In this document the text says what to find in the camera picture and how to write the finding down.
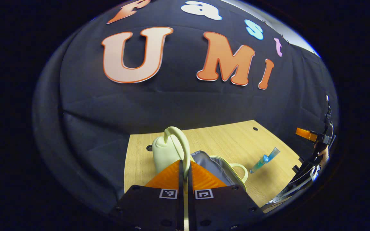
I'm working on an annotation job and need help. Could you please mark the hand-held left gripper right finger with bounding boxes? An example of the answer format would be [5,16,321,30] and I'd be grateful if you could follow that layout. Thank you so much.
[188,160,266,231]

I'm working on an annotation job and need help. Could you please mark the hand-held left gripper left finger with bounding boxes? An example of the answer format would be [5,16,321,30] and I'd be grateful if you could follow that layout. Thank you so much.
[110,159,184,231]

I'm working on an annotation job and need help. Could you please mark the pale green small suitcase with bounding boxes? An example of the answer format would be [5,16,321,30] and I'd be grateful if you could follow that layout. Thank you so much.
[152,126,249,193]

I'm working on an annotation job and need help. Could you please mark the blue skin care bottle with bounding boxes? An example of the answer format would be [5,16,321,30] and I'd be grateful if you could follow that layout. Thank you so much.
[249,155,271,174]

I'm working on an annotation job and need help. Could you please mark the black backdrop cloth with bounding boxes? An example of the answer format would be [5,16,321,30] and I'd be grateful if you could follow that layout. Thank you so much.
[32,0,339,214]

